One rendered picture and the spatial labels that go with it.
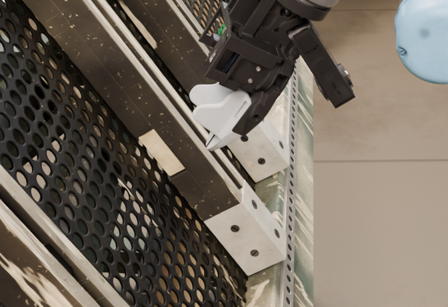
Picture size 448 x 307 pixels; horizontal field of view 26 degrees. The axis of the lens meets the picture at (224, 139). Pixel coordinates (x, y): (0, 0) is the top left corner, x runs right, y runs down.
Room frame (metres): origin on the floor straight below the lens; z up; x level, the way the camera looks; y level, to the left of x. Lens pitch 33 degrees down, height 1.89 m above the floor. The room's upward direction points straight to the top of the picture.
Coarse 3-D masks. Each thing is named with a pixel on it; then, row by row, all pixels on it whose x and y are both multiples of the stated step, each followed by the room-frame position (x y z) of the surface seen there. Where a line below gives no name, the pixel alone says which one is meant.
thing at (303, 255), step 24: (312, 96) 1.83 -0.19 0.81; (312, 120) 1.73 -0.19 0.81; (312, 144) 1.63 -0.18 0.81; (312, 168) 1.55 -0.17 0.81; (264, 192) 1.36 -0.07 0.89; (312, 192) 1.47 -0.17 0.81; (312, 216) 1.39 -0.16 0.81; (312, 240) 1.33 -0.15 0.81; (312, 264) 1.26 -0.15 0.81; (264, 288) 1.11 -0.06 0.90; (312, 288) 1.20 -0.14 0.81
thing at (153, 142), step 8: (144, 136) 1.17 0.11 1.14; (152, 136) 1.17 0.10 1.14; (144, 144) 1.17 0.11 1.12; (152, 144) 1.17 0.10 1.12; (160, 144) 1.16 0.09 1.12; (152, 152) 1.17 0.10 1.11; (160, 152) 1.16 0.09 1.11; (168, 152) 1.16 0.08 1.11; (160, 160) 1.16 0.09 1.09; (168, 160) 1.16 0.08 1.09; (176, 160) 1.16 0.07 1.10; (168, 168) 1.16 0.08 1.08; (176, 168) 1.16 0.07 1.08; (184, 168) 1.16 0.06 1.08
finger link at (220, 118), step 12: (228, 96) 0.87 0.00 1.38; (240, 96) 0.87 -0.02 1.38; (204, 108) 0.86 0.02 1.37; (216, 108) 0.87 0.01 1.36; (228, 108) 0.87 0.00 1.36; (240, 108) 0.87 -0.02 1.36; (204, 120) 0.87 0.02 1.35; (216, 120) 0.87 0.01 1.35; (228, 120) 0.87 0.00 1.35; (216, 132) 0.87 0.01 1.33; (228, 132) 0.86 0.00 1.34; (216, 144) 0.87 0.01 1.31; (228, 144) 0.87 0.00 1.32
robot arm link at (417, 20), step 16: (400, 0) 0.77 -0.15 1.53; (416, 0) 0.72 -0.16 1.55; (432, 0) 0.71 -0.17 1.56; (400, 16) 0.72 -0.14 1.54; (416, 16) 0.70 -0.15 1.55; (432, 16) 0.69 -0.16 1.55; (400, 32) 0.70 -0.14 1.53; (416, 32) 0.69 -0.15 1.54; (432, 32) 0.69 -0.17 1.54; (400, 48) 0.70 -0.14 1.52; (416, 48) 0.69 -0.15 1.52; (432, 48) 0.69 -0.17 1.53; (416, 64) 0.69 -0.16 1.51; (432, 64) 0.69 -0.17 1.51; (432, 80) 0.69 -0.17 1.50
